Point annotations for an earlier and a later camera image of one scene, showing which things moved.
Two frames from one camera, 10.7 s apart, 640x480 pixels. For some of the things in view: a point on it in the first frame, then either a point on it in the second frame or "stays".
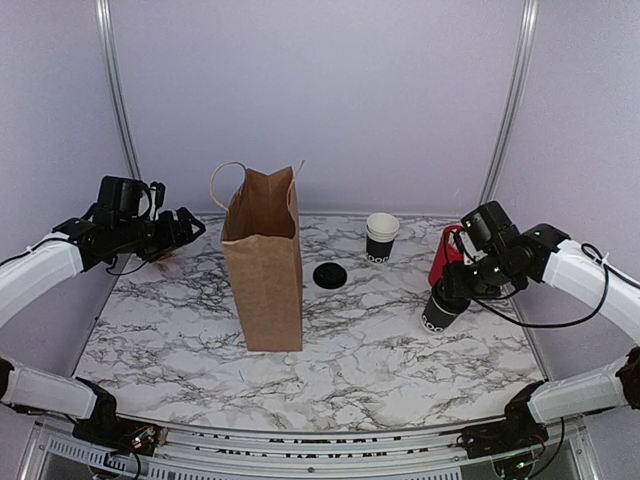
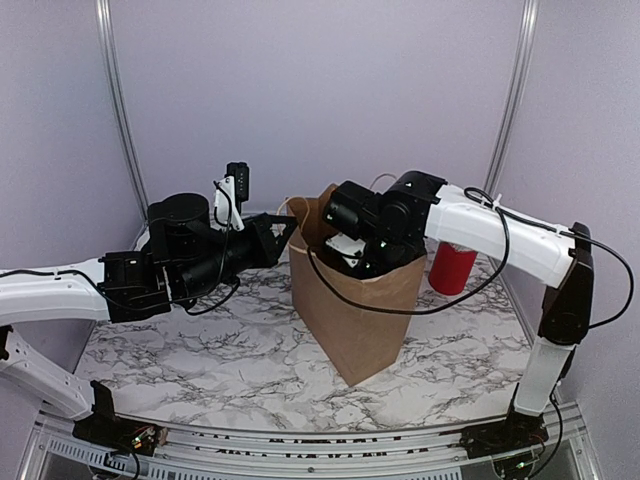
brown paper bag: x=262 y=244 -> x=357 y=342
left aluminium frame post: x=103 y=13 stays
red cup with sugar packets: x=449 y=251 stays
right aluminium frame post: x=515 y=91 stays
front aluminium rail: x=59 y=451 stays
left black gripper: x=172 y=240 -> x=268 y=250
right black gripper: x=455 y=286 -> x=344 y=270
